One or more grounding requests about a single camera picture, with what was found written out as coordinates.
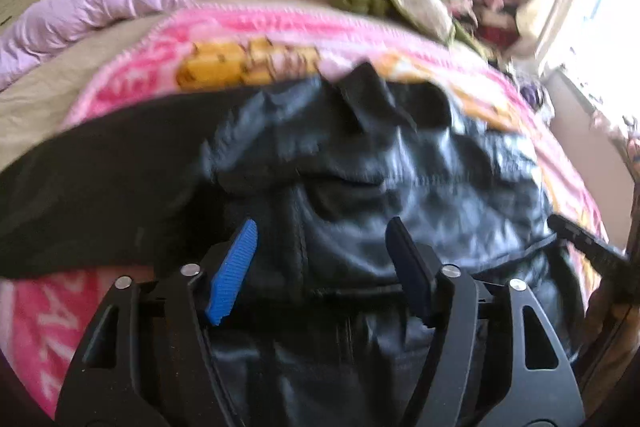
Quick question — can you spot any pink printed blanket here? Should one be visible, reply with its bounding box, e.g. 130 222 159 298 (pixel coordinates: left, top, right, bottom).
0 4 613 420

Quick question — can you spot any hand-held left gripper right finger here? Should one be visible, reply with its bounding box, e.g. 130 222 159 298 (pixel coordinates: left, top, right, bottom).
385 217 586 427

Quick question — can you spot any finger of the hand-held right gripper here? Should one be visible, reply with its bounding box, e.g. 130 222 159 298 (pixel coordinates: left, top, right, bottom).
547 214 633 280

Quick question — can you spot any pile of mixed clothes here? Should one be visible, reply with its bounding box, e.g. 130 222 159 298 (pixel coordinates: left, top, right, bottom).
405 0 531 62

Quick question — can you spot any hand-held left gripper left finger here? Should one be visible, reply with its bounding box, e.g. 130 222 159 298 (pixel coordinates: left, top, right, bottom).
55 219 261 427

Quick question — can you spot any beige bed sheet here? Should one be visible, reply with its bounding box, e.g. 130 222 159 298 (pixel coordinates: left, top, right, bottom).
0 14 166 172

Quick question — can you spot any black leather jacket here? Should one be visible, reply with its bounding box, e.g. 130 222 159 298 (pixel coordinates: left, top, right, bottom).
0 62 588 427

